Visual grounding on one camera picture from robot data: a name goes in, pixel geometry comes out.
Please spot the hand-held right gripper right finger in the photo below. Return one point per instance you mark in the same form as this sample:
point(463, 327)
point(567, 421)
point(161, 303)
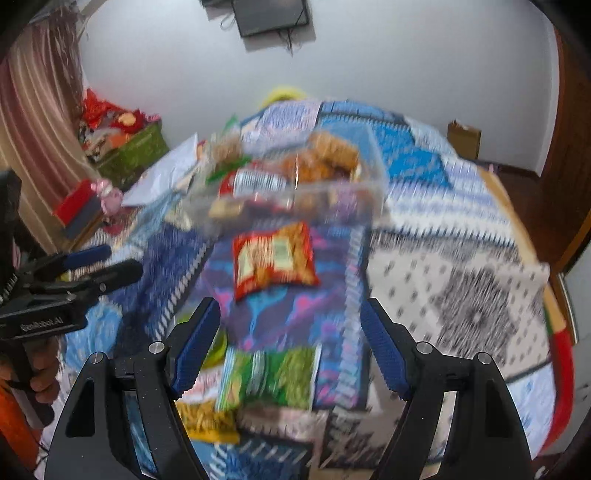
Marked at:
point(383, 353)

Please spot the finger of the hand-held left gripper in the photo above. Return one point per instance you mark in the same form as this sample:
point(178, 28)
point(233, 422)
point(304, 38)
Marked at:
point(87, 256)
point(115, 274)

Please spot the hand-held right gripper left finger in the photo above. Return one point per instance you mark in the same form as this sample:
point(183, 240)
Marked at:
point(196, 353)

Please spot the red peanut snack packet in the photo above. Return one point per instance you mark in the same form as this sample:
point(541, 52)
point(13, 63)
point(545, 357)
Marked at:
point(272, 261)

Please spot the clear biscuit packet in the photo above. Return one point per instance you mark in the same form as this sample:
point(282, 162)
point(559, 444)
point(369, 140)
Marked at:
point(334, 147)
point(226, 208)

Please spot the clear plastic storage box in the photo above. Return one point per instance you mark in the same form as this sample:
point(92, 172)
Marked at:
point(323, 203)

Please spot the red white snack packet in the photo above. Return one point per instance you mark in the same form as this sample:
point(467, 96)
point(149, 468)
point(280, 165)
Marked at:
point(254, 182)

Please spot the orange snack bag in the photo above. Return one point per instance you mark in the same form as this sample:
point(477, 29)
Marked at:
point(300, 168)

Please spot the person's left hand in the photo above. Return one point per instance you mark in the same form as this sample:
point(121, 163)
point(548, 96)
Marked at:
point(45, 374)

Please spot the green jelly cup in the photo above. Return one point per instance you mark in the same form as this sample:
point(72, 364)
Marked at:
point(216, 350)

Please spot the red flat box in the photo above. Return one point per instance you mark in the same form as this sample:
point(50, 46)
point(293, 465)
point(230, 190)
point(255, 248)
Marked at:
point(76, 201)

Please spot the pink plush toy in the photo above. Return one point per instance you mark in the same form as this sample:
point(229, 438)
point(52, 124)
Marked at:
point(107, 196)

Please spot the yellow fries packet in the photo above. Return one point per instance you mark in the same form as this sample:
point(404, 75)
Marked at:
point(207, 421)

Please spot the green pea packet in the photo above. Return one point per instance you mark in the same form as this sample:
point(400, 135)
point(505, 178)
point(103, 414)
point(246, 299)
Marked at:
point(272, 378)

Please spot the white pillow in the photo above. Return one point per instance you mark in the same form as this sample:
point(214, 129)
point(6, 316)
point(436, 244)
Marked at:
point(161, 177)

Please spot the green fabric storage box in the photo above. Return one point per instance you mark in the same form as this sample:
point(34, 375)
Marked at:
point(134, 154)

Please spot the striped brown curtain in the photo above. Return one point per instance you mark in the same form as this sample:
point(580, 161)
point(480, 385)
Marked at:
point(32, 115)

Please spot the brown cardboard box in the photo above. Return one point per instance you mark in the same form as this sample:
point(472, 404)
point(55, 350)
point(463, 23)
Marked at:
point(464, 138)

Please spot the small black wall monitor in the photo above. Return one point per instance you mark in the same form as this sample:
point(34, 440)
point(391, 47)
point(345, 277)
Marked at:
point(272, 16)

